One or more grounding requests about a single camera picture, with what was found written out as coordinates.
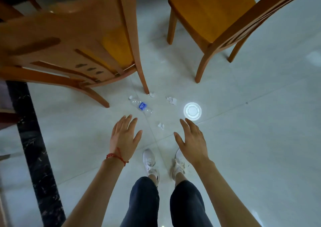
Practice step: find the person's right hand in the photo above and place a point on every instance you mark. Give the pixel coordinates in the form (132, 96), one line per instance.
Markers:
(194, 146)

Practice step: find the person's left hand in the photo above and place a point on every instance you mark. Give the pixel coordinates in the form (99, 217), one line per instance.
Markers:
(124, 139)

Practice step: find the blue label plastic bottle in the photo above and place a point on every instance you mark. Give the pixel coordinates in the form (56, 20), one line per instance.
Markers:
(142, 106)

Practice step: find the orange wooden chair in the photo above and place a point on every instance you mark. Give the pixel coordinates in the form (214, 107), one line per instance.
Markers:
(62, 33)
(210, 8)

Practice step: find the person's left forearm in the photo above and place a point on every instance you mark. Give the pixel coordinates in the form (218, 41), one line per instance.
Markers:
(97, 196)

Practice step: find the person's right forearm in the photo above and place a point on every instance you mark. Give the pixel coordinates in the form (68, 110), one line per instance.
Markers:
(225, 199)

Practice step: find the person's left shoe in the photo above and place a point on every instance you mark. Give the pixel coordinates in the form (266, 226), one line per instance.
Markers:
(150, 162)

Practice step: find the person's right leg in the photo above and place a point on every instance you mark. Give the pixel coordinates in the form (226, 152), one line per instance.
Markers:
(180, 180)

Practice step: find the person's leg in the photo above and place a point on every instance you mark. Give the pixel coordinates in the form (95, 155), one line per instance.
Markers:
(153, 179)
(180, 180)

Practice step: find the person's left leg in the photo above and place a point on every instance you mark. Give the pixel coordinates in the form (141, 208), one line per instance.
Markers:
(153, 179)

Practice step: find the dark blue trousers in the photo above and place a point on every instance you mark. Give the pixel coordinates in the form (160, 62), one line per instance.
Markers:
(143, 204)

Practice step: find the reddish brown door frame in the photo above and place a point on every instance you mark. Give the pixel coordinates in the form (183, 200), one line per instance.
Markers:
(7, 120)

